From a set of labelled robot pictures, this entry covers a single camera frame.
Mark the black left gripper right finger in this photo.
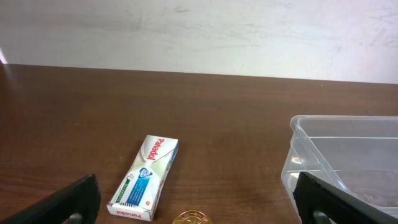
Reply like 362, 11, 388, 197
293, 172, 397, 224

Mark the small gold-lidded balm jar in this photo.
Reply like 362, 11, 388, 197
173, 210, 213, 224

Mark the clear plastic container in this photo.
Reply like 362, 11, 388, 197
281, 115, 397, 217

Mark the white Panadol medicine box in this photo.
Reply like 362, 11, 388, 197
107, 135, 179, 222

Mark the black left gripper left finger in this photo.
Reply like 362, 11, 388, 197
1, 174, 101, 224

